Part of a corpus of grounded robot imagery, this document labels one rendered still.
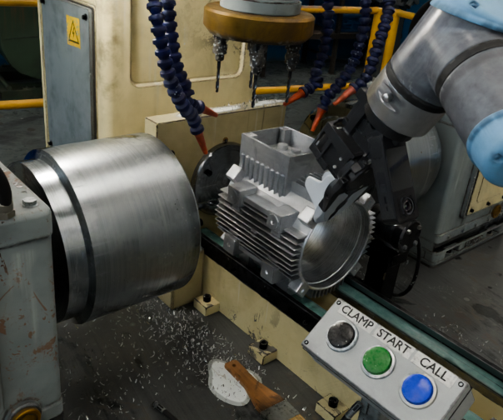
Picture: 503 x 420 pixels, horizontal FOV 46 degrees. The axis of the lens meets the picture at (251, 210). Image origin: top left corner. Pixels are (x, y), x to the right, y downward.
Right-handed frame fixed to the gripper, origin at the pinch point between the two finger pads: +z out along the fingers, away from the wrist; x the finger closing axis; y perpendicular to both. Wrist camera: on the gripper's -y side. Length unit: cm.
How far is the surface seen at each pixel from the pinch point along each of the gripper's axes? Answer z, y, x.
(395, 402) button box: -10.6, -25.2, 17.9
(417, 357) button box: -12.9, -22.9, 14.1
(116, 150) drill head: 2.6, 20.5, 23.1
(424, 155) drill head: 4.8, 8.2, -38.9
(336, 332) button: -7.7, -16.2, 16.8
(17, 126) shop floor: 271, 255, -83
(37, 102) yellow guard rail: 160, 174, -49
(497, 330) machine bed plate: 18, -26, -41
